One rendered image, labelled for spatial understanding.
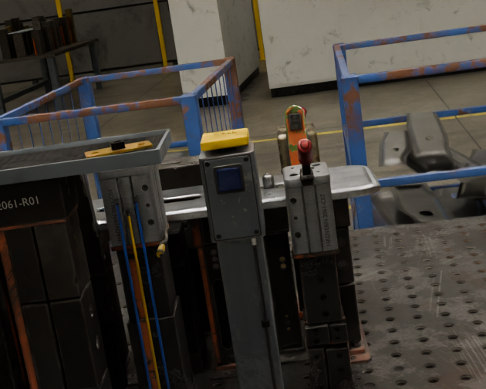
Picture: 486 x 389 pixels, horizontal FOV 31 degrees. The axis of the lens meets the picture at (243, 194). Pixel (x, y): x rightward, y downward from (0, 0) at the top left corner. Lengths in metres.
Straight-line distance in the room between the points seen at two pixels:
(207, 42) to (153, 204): 7.98
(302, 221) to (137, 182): 0.24
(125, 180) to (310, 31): 7.95
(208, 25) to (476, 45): 2.73
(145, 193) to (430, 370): 0.54
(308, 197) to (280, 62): 7.96
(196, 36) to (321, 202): 8.01
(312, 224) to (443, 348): 0.37
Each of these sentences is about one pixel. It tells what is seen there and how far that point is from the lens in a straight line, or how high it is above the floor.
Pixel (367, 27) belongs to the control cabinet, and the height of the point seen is 0.60.
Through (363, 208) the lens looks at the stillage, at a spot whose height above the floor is 0.47.
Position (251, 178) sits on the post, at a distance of 1.10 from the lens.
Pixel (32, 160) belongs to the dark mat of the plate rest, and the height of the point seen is 1.16.
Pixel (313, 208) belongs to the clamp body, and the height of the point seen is 1.01.
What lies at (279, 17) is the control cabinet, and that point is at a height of 0.82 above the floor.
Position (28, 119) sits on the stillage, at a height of 0.93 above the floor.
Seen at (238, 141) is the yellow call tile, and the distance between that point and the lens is 1.09.
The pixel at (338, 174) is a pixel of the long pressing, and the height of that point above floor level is 1.00.
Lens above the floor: 1.36
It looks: 14 degrees down
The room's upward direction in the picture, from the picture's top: 8 degrees counter-clockwise
